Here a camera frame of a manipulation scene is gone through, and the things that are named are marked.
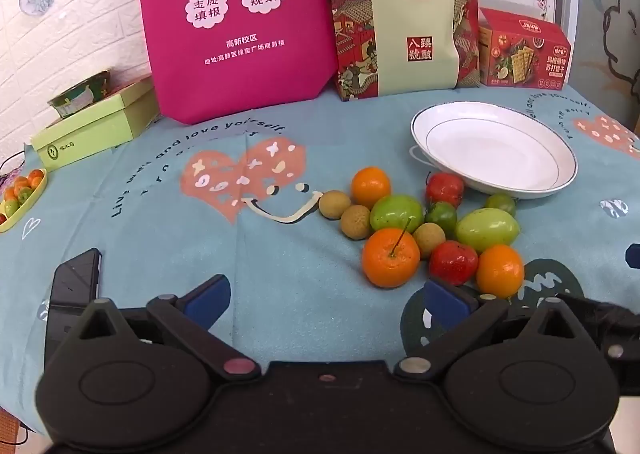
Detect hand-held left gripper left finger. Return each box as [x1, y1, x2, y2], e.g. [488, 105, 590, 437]
[75, 275, 262, 382]

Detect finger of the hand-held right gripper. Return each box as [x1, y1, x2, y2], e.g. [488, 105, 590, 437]
[556, 293, 640, 397]

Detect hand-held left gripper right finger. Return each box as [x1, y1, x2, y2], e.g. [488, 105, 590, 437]
[394, 279, 596, 382]

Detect red tomato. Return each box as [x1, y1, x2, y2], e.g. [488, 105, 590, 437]
[428, 241, 480, 287]
[425, 172, 465, 208]

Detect longan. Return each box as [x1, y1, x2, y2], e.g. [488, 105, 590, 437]
[319, 190, 353, 220]
[413, 223, 447, 260]
[340, 205, 372, 238]

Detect orange with stem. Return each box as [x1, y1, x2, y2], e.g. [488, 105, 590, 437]
[362, 218, 421, 289]

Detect oval green tomato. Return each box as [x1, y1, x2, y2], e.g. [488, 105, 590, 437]
[455, 208, 521, 255]

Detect small dark green tomato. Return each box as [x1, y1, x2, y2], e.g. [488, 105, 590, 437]
[425, 201, 458, 240]

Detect large round green tomato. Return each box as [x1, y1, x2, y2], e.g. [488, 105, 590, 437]
[370, 195, 425, 234]

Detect small light green tomato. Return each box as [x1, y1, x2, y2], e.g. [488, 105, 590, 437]
[484, 193, 517, 217]

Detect white plate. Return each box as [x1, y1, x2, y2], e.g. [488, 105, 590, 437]
[410, 101, 579, 200]

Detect pile of small mixed fruits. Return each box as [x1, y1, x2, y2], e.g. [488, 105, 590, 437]
[0, 169, 45, 226]

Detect blue printed tablecloth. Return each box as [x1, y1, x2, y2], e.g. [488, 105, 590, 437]
[0, 83, 640, 437]

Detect black smartphone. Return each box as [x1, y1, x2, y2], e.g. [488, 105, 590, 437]
[44, 248, 104, 375]

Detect yellow-green tray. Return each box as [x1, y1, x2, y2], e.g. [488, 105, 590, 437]
[0, 167, 50, 234]

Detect light green box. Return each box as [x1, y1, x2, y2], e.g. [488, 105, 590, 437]
[31, 76, 161, 171]

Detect green patterned bowl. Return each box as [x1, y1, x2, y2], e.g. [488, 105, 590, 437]
[47, 68, 112, 119]

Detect red cracker box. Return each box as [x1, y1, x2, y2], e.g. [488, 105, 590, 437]
[477, 7, 572, 92]

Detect pink tote bag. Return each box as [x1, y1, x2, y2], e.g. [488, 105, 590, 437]
[137, 0, 339, 125]

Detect red and green gift bag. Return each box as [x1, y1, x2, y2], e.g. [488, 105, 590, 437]
[322, 0, 482, 102]

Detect black cable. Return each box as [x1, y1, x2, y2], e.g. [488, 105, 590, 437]
[0, 145, 32, 176]

